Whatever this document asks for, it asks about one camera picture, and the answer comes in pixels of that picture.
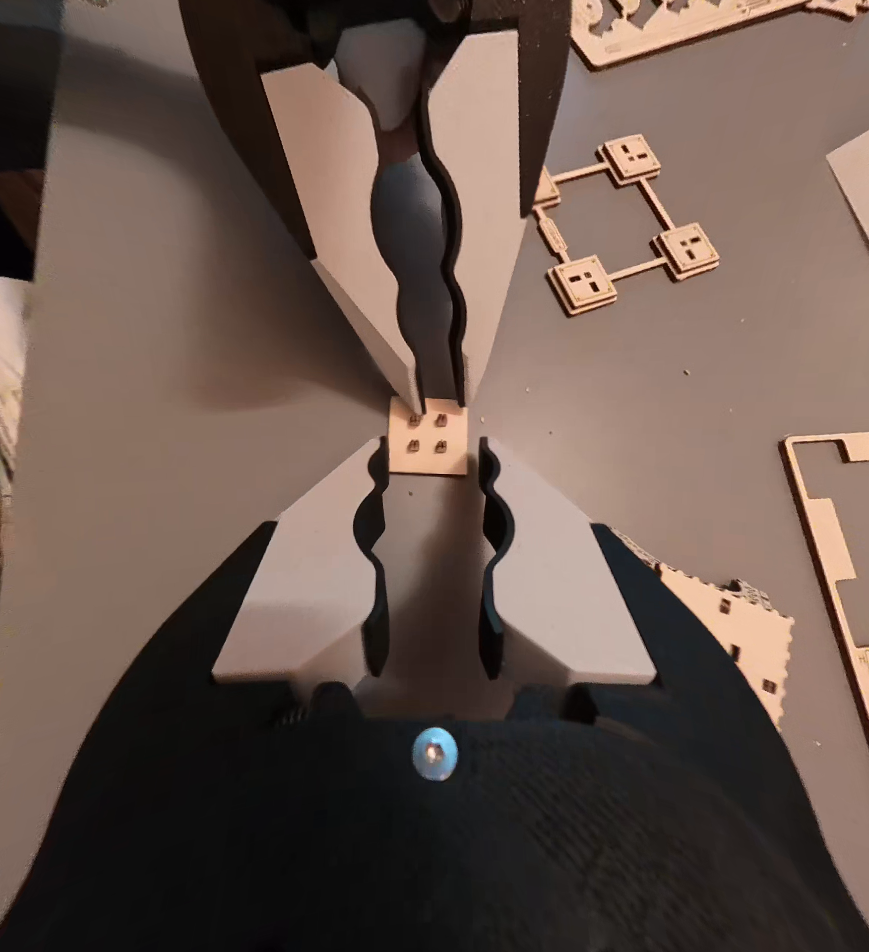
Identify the large wooden puzzle frame sheet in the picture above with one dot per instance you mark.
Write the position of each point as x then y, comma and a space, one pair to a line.
829, 535

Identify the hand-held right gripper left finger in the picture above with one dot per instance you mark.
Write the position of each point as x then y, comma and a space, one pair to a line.
300, 595

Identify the wooden model tower section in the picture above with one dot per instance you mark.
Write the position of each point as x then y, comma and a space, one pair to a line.
702, 617

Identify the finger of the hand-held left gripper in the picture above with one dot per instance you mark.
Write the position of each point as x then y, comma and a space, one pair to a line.
486, 186
330, 186

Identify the ornate wooden puzzle sheet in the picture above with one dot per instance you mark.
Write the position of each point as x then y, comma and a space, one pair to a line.
702, 44

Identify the small square wooden piece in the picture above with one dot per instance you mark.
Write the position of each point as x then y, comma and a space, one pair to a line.
428, 446

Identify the wooden frame with four squares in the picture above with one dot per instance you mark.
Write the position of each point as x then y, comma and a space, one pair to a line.
583, 286

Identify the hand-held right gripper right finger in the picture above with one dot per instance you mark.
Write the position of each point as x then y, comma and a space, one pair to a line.
568, 595

